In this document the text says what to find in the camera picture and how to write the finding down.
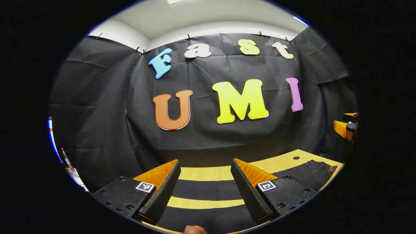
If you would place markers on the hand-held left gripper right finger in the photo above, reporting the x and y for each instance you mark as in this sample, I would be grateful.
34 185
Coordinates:
248 195

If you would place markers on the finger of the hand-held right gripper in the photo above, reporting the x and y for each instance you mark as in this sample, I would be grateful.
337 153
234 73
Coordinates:
343 130
350 117

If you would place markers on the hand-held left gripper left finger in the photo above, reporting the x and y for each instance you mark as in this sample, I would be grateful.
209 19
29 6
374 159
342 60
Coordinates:
162 195

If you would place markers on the black jeans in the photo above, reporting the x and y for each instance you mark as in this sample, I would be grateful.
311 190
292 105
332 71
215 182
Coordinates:
208 190

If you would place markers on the red and white object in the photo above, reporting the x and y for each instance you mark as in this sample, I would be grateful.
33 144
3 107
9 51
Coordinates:
66 159

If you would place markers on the white and blue panel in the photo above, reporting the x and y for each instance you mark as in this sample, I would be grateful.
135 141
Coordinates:
52 136

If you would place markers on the black backdrop cloth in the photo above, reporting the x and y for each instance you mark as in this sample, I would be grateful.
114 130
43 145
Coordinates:
208 71

